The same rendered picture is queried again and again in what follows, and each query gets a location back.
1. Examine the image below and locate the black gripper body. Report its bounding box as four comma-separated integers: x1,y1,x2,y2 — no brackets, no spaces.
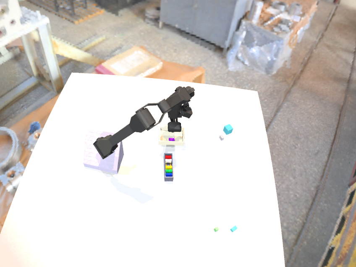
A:
168,107,181,132

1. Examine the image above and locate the light blue cube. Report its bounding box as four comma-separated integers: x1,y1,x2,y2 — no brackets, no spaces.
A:
223,124,233,135

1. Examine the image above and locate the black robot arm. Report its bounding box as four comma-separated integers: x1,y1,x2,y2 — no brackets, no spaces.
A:
93,86,195,159

